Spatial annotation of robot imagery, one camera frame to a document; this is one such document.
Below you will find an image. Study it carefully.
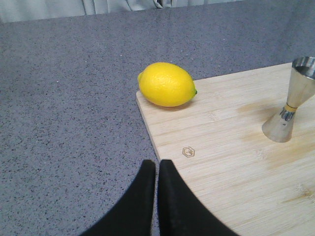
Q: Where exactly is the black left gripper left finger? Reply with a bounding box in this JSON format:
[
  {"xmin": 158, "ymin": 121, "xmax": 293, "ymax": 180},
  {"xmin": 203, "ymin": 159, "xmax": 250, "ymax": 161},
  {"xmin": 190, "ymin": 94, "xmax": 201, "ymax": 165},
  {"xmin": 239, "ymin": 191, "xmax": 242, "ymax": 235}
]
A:
[{"xmin": 81, "ymin": 160, "xmax": 156, "ymax": 236}]

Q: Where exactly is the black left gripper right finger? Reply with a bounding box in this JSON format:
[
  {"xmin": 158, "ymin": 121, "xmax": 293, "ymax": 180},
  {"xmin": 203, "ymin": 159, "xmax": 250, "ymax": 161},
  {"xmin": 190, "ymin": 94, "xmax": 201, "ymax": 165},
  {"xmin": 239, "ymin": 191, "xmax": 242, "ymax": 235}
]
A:
[{"xmin": 157, "ymin": 160, "xmax": 237, "ymax": 236}]

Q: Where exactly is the steel double jigger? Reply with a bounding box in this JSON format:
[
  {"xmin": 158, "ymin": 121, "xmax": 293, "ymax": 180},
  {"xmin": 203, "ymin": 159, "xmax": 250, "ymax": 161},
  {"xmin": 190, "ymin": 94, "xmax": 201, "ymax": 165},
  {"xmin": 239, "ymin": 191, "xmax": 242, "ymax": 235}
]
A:
[{"xmin": 262, "ymin": 56, "xmax": 315, "ymax": 143}]

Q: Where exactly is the wooden cutting board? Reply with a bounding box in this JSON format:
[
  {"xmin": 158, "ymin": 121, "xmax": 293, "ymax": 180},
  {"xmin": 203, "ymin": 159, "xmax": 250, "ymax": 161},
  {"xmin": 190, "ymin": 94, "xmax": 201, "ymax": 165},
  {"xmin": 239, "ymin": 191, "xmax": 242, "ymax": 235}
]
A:
[{"xmin": 136, "ymin": 63, "xmax": 315, "ymax": 236}]

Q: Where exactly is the yellow lemon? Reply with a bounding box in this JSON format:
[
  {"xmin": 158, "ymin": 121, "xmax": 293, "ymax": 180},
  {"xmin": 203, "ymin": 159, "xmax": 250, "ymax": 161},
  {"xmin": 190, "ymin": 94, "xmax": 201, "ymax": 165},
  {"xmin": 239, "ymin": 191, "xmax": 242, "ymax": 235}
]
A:
[{"xmin": 138, "ymin": 62, "xmax": 197, "ymax": 107}]

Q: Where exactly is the grey curtain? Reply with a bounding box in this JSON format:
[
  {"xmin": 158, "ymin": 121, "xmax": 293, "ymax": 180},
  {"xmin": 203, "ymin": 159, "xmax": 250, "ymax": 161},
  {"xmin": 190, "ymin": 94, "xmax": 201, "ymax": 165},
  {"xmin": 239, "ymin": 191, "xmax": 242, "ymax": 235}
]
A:
[{"xmin": 0, "ymin": 0, "xmax": 249, "ymax": 24}]

